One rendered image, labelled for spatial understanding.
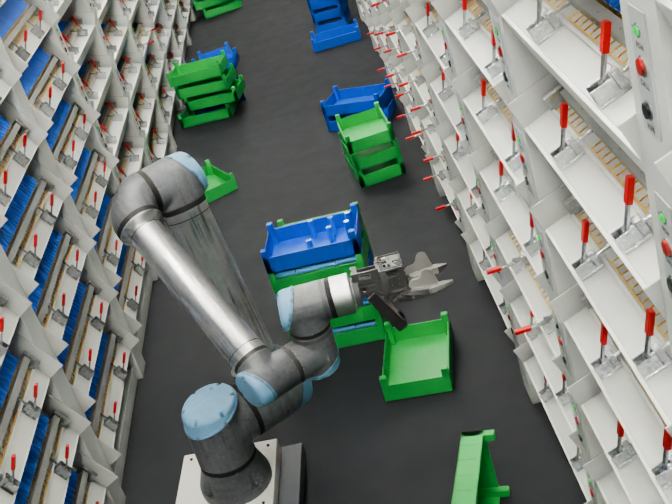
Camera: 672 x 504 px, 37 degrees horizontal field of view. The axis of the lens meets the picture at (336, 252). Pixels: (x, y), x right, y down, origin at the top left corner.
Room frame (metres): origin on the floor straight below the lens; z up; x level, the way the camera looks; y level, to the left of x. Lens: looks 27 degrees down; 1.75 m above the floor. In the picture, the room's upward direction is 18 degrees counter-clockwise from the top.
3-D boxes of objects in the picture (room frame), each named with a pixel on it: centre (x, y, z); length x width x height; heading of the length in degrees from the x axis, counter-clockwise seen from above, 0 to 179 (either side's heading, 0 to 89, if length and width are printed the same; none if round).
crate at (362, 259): (2.85, 0.06, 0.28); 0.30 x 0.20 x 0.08; 79
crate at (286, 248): (2.85, 0.06, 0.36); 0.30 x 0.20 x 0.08; 79
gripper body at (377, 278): (1.90, -0.07, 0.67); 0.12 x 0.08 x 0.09; 87
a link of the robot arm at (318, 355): (1.91, 0.12, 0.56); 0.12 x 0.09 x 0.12; 119
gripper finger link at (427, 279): (1.86, -0.17, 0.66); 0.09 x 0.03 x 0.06; 70
